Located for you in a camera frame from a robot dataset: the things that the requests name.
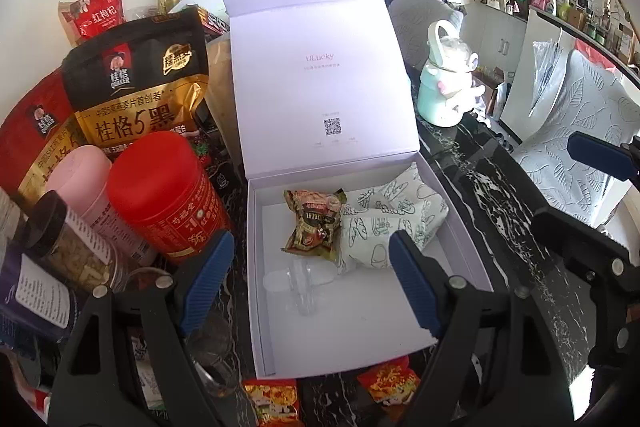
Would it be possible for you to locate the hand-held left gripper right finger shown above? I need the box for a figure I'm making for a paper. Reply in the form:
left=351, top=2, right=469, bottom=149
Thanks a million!
left=389, top=229, right=591, bottom=427

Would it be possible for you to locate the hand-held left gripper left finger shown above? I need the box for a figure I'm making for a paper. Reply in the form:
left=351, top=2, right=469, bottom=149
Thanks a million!
left=47, top=231, right=236, bottom=427

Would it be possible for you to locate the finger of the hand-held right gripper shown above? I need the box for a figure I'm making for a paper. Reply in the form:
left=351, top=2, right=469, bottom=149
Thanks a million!
left=531, top=207, right=640, bottom=358
left=567, top=132, right=640, bottom=182

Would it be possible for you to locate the clear plastic holder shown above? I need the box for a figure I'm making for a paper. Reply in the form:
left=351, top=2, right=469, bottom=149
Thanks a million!
left=262, top=264, right=341, bottom=318

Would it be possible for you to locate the red gold snack packet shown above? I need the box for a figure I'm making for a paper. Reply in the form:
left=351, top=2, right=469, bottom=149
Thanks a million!
left=242, top=379, right=301, bottom=427
left=357, top=356, right=421, bottom=408

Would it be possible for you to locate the brown cereal packet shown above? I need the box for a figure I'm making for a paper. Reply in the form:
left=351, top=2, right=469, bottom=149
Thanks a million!
left=281, top=188, right=348, bottom=264

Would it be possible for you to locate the white gift box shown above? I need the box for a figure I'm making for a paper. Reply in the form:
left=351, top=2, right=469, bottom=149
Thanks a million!
left=219, top=0, right=493, bottom=380

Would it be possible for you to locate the grey leaf pattern chair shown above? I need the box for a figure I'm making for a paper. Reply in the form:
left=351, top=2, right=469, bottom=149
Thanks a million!
left=387, top=0, right=466, bottom=72
left=512, top=49, right=640, bottom=228

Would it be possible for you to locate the clear glass mug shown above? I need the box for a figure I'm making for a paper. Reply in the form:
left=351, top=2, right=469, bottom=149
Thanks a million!
left=120, top=264, right=246, bottom=400

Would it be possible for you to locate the clear plastic bag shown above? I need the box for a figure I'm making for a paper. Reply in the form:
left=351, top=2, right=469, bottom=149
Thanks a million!
left=530, top=39, right=571, bottom=118

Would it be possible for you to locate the red tin can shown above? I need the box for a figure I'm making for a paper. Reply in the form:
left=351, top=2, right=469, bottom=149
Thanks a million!
left=106, top=131, right=233, bottom=265

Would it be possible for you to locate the dark printed packet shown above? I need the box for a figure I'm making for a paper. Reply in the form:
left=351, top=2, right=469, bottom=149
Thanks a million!
left=192, top=127, right=238, bottom=202

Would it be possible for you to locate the small jar black lid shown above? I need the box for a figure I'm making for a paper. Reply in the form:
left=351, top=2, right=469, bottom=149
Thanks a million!
left=25, top=189, right=143, bottom=293

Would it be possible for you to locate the row of bottles and jars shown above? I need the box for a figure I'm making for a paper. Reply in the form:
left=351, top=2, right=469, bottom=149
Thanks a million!
left=530, top=0, right=640, bottom=68

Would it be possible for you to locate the white cabinet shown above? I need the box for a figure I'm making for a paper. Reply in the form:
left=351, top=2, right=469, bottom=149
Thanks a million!
left=460, top=2, right=531, bottom=78

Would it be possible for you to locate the pink bottle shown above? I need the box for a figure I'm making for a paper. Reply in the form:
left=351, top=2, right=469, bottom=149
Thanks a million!
left=46, top=145, right=156, bottom=268

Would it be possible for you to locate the mint green kettle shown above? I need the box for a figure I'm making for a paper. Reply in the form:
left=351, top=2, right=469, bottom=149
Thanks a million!
left=416, top=19, right=487, bottom=128

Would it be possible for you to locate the clear jar purple label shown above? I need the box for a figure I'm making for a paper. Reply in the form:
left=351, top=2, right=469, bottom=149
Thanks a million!
left=0, top=252, right=88, bottom=348

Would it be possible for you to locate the brown paper bag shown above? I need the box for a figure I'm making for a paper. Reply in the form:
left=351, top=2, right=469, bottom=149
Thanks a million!
left=205, top=34, right=246, bottom=168

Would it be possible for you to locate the black oat pouch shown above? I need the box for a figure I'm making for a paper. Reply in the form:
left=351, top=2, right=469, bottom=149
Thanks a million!
left=62, top=5, right=211, bottom=158

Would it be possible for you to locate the red oat pouch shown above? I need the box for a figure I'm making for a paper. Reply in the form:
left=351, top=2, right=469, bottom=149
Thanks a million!
left=0, top=67, right=81, bottom=218

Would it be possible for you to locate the red black box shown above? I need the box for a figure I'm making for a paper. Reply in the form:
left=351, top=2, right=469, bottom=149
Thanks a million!
left=197, top=6, right=231, bottom=38

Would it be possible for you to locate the red goji berry packet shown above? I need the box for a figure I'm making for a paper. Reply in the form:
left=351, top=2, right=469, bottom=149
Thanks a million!
left=58, top=0, right=126, bottom=46

